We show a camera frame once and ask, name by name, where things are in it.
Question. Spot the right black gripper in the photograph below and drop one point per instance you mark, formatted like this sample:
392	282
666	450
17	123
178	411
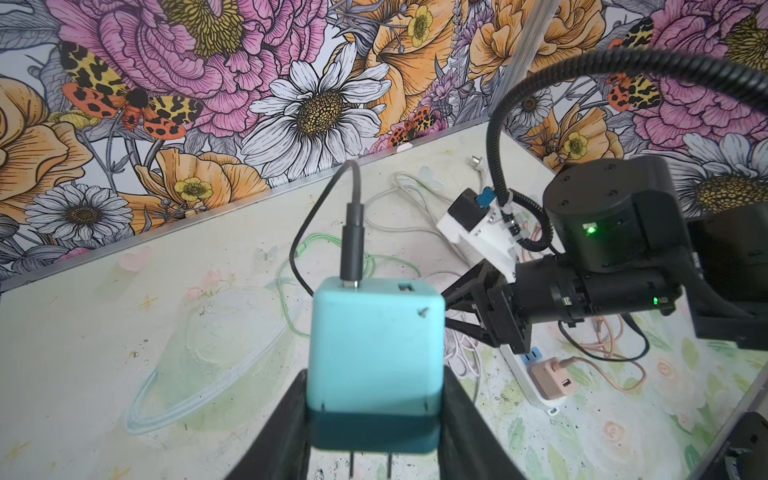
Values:
551	290

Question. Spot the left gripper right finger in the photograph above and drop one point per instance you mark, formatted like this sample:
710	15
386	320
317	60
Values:
467	448

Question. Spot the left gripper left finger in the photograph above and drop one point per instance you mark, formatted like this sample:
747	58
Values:
281	450

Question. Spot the white blue power strip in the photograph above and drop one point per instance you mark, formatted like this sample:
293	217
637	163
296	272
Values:
520	365

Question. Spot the teal green charger plug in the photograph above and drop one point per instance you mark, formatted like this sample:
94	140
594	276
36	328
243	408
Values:
376	366

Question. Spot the pink charger plug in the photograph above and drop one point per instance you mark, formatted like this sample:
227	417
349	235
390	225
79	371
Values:
552	379

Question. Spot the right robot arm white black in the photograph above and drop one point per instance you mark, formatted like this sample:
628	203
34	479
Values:
608	238

